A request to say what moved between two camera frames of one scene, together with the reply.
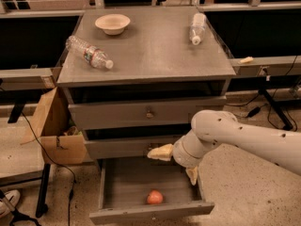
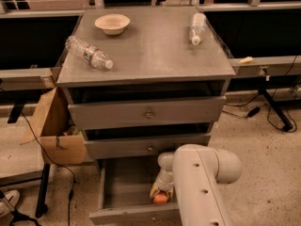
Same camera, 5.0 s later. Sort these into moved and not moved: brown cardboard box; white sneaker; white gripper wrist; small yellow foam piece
Moved: white gripper wrist
Not moved: white sneaker; small yellow foam piece; brown cardboard box
